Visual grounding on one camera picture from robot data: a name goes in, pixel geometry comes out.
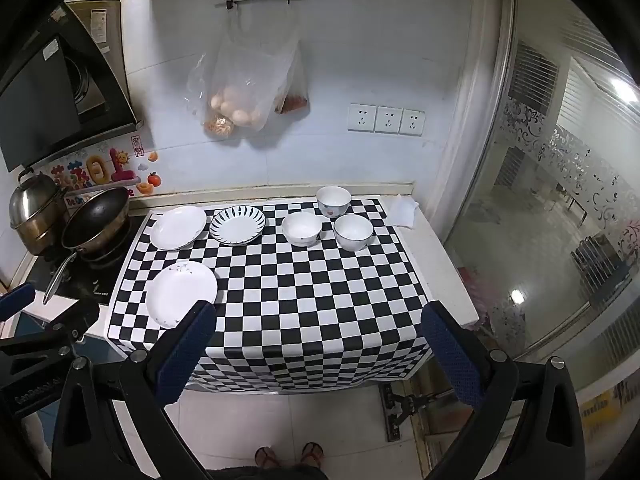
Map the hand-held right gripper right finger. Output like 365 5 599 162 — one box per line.
420 301 586 480

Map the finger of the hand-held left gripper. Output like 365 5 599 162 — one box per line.
0 299 101 362
0 282 37 322

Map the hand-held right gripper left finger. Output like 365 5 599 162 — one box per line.
50 300 218 480

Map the white plate with small marks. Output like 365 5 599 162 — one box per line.
145 262 219 330

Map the plain white plate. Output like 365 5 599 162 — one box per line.
149 205 207 251

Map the white plate with dark stripes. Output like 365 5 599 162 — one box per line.
209 206 267 247

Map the white bowl with dark rim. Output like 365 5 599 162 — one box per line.
333 214 375 252

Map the plain white bowl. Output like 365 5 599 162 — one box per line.
281 211 323 248

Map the black induction cooktop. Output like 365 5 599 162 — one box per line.
25 215 151 307

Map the steel pot with lid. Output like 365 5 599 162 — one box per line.
9 170 67 256

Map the black and white checkered cloth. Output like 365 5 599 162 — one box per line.
104 199 433 393

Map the white tissue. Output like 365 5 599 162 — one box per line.
387 194 420 228

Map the person's right foot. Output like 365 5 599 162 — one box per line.
300 442 325 467

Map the glass sliding door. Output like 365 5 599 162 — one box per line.
445 0 640 391

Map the white bowl with flower print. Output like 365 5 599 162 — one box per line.
316 186 352 219

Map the black range hood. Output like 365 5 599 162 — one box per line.
0 0 144 173

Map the plastic bag with orange contents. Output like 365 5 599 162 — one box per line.
186 52 237 138

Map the clear plastic bag of eggs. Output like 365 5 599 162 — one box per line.
202 10 301 133

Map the plastic bag with red contents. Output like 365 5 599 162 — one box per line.
274 55 309 115

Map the grey metal bracket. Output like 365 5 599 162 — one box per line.
379 385 451 443

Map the dark wok with handle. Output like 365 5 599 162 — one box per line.
42 187 132 306

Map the colourful wall sticker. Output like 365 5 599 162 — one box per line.
50 146 139 202

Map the white wall socket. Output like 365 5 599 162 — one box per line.
400 108 426 137
376 106 402 134
348 103 377 132

